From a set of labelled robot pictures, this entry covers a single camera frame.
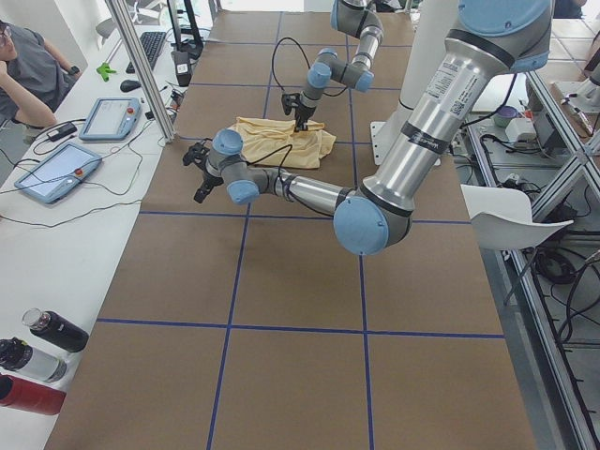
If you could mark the near blue teach pendant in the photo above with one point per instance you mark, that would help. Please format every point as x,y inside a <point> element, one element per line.
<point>60,172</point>

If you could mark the blue teach pendant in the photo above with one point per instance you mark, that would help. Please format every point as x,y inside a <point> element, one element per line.
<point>111,119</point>
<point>60,172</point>

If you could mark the white plastic chair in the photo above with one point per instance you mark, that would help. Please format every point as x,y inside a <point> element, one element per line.
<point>502,218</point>

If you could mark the black computer mouse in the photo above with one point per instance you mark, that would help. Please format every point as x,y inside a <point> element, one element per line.
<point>129,85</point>

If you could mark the black power adapter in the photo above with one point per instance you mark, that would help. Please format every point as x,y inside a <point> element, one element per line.
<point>61,132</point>

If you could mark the far blue teach pendant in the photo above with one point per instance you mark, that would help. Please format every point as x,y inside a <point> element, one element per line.
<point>111,119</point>

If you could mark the black water bottle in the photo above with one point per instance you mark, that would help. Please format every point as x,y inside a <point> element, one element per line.
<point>57,330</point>

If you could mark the aluminium frame post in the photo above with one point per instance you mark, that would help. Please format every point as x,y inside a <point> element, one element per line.
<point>126,28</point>

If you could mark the grey water bottle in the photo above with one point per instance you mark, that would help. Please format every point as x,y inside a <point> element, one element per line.
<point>18,356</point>

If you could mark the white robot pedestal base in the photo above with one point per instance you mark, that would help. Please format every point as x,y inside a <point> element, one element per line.
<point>426,54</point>

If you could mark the yellow long-sleeve California shirt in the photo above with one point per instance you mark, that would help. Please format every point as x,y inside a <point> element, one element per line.
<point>271,142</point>

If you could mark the seated person in grey shirt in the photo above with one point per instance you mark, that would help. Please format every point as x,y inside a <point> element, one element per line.
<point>35,77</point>

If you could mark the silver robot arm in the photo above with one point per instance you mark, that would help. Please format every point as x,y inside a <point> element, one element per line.
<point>459,47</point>
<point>357,19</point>

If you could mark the black keyboard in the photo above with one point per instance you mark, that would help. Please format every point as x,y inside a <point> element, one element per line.
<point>152,45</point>

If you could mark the red water bottle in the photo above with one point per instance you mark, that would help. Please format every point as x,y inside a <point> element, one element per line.
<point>20,394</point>

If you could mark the purple green bowl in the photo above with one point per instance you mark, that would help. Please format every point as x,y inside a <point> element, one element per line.
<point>504,115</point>

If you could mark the green plastic toy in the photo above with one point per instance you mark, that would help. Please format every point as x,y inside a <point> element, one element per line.
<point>105,71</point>

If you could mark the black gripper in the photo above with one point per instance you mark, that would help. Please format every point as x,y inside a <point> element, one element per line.
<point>209,176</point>
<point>303,112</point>

